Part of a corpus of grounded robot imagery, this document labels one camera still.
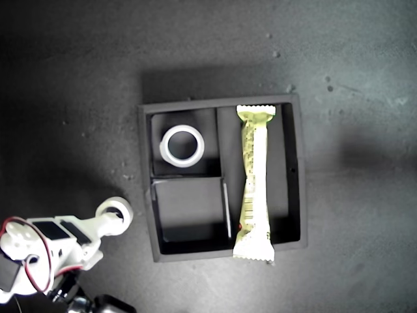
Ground small white tape roll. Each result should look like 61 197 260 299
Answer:
95 196 135 236

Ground large white tape roll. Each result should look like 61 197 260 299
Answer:
158 124 206 169

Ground snack bar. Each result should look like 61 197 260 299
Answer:
232 104 278 265

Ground black tray with wells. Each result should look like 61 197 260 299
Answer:
136 93 309 265

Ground red servo wire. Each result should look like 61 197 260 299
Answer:
5 221 55 293

